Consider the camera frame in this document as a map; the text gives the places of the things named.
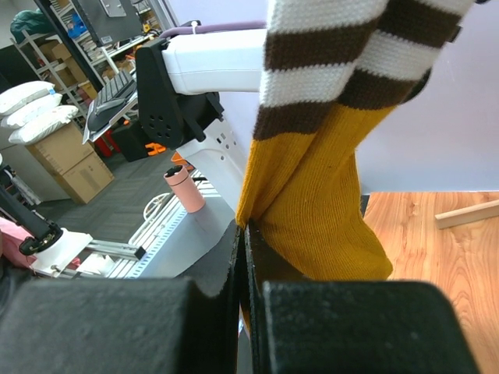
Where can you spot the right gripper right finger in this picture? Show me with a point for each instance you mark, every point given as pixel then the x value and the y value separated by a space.
pixel 298 325

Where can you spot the cardboard box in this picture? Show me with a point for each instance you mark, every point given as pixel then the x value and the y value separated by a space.
pixel 73 164

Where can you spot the aluminium extrusion fixture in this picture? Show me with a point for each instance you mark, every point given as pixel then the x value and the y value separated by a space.
pixel 30 241

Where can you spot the orange plastic bucket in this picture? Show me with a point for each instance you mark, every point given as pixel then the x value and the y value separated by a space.
pixel 177 160

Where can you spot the mustard yellow sock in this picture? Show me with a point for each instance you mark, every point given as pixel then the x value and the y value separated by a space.
pixel 333 71

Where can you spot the wooden drying rack frame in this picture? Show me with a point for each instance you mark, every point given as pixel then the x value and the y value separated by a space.
pixel 467 215

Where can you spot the metal storage shelf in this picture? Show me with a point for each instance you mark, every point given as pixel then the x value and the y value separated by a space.
pixel 79 46

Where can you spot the black keyboard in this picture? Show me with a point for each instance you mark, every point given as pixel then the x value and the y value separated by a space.
pixel 121 86

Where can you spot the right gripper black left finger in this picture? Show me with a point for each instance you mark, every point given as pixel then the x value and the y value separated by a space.
pixel 185 324

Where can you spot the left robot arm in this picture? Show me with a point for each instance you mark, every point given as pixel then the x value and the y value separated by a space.
pixel 179 78

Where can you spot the black computer mouse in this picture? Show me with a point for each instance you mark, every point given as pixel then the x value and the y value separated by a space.
pixel 111 105

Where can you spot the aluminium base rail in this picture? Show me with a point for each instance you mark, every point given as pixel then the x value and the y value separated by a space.
pixel 165 244

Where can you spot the pink cylindrical bottle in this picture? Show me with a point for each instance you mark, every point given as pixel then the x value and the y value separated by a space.
pixel 183 186

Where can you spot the stack of white pillows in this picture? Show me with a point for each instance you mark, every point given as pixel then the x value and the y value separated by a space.
pixel 32 111

